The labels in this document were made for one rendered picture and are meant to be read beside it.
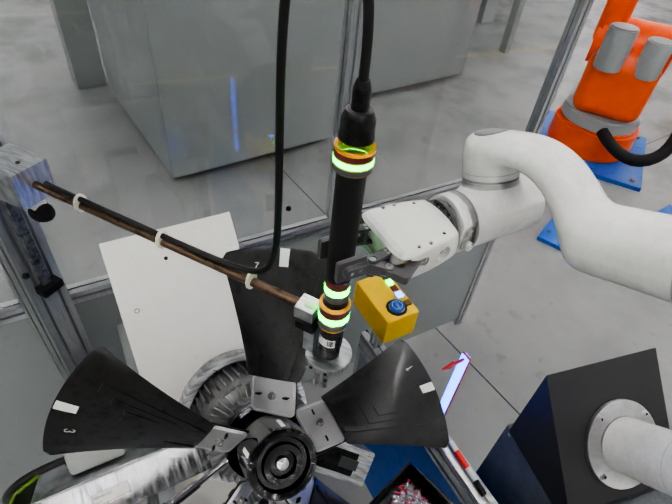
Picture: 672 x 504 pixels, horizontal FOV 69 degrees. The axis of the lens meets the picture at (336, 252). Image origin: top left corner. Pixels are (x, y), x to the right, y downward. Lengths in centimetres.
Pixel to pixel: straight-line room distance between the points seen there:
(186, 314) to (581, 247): 75
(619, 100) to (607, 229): 379
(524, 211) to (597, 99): 368
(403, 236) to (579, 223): 20
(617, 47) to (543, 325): 215
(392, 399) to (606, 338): 219
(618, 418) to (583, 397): 9
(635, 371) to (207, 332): 95
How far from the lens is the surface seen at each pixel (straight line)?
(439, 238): 62
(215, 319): 106
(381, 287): 132
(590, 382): 122
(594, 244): 61
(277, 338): 86
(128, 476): 100
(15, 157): 101
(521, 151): 64
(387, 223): 62
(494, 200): 69
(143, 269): 103
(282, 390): 88
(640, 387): 132
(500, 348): 273
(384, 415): 98
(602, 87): 435
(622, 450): 121
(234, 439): 89
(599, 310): 320
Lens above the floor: 202
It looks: 43 degrees down
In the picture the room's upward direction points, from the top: 7 degrees clockwise
